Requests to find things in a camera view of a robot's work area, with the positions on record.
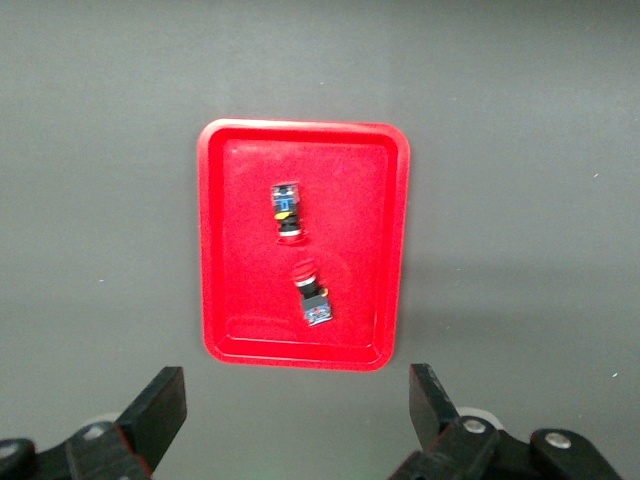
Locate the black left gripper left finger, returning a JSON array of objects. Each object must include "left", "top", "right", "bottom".
[{"left": 37, "top": 366, "right": 188, "bottom": 480}]

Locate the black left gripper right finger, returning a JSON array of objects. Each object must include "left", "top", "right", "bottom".
[{"left": 389, "top": 363, "right": 502, "bottom": 480}]

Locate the red mushroom push button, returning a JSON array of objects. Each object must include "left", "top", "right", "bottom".
[
  {"left": 270, "top": 181, "right": 307, "bottom": 246},
  {"left": 292, "top": 258, "right": 334, "bottom": 328}
]

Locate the red plastic tray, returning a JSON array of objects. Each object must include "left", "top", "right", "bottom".
[{"left": 196, "top": 118, "right": 411, "bottom": 373}]

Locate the dark grey table mat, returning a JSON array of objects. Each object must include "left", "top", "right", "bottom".
[{"left": 0, "top": 0, "right": 640, "bottom": 480}]

